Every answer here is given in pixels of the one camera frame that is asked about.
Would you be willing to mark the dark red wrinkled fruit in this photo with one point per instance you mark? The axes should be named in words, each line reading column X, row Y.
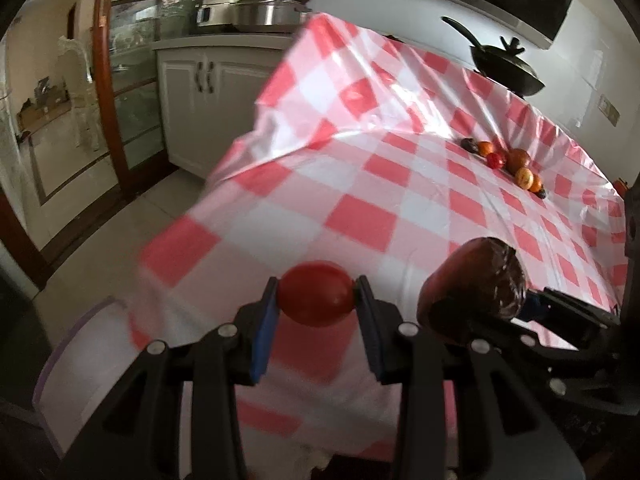
column 470, row 280

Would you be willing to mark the white chair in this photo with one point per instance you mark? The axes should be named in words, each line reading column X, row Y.
column 75, row 90

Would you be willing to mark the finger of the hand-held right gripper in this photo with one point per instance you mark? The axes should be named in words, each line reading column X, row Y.
column 575, row 385
column 537, row 306

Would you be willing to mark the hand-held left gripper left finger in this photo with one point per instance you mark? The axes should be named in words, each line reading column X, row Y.
column 265, row 330

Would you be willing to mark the wooden door frame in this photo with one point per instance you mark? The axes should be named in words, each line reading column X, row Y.
column 107, row 85

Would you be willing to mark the small striped yellow pepino melon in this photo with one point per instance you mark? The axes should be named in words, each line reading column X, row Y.
column 524, row 178

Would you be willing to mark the white box with purple edge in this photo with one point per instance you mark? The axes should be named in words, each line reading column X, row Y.
column 85, row 370

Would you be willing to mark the large brown-red round fruit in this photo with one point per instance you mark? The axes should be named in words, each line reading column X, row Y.
column 518, row 158

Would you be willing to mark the dark grey cabinet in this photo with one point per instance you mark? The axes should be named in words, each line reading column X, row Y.
column 20, row 340

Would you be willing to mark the orange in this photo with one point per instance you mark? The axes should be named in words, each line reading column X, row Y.
column 485, row 148
column 536, row 184

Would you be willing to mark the black wok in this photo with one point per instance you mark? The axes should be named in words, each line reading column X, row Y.
column 505, row 67

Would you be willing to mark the silver electric cooker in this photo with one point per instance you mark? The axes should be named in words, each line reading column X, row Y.
column 215, row 10

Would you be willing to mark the red tomato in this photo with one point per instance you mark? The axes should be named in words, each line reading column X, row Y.
column 316, row 294
column 495, row 160

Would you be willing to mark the stainless steel pan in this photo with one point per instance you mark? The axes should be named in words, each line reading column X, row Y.
column 270, row 15

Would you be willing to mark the white kitchen cabinet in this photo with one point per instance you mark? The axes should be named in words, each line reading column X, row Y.
column 230, row 110

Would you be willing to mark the wall socket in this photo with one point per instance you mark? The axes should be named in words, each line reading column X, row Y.
column 605, row 104
column 613, row 116

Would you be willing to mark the glass sliding door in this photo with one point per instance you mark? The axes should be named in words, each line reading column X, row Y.
column 142, row 110

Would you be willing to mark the red white checked plastic tablecloth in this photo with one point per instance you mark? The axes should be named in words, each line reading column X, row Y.
column 375, row 210

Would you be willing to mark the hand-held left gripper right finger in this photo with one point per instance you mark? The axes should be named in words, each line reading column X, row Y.
column 369, row 330

